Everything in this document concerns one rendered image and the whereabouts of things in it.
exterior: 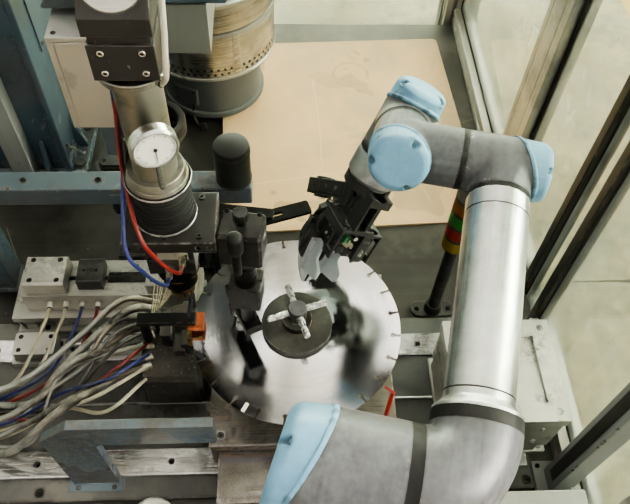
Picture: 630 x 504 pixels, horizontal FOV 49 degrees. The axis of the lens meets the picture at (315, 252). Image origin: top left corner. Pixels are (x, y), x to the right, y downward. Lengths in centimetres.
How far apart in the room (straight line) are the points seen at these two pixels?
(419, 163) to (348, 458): 35
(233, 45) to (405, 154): 74
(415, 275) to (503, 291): 66
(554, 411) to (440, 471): 52
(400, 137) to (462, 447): 35
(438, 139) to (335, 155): 76
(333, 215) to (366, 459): 44
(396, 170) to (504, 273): 18
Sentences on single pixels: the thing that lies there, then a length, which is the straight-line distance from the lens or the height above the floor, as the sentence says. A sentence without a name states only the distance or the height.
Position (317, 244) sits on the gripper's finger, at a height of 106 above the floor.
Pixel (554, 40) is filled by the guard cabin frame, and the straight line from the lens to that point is 130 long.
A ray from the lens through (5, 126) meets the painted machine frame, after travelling 149.
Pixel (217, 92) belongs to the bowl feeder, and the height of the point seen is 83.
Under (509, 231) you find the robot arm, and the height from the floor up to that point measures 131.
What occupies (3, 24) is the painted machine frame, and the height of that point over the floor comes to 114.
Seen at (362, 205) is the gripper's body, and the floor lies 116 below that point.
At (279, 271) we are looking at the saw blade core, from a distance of 116.
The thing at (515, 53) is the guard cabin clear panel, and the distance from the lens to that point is 154.
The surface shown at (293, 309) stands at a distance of 106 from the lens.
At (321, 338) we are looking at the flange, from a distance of 109.
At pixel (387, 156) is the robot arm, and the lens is 83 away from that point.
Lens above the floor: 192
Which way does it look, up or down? 55 degrees down
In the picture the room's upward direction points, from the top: 4 degrees clockwise
